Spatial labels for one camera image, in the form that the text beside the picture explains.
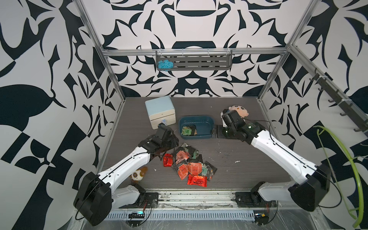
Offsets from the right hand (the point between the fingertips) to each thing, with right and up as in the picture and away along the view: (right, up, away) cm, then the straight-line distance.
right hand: (215, 130), depth 79 cm
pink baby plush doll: (+23, +11, +22) cm, 34 cm away
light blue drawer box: (-32, +11, +13) cm, 36 cm away
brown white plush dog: (-42, -24, 0) cm, 48 cm away
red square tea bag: (-11, -22, +4) cm, 25 cm away
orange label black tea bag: (-1, -23, +4) cm, 24 cm away
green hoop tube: (+44, -17, -29) cm, 55 cm away
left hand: (-22, -5, +4) cm, 23 cm away
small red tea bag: (-27, -18, +6) cm, 32 cm away
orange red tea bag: (-18, -23, +4) cm, 30 cm away
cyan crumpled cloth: (-29, +40, +12) cm, 51 cm away
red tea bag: (-10, -27, +1) cm, 29 cm away
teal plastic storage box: (-3, +1, +23) cm, 23 cm away
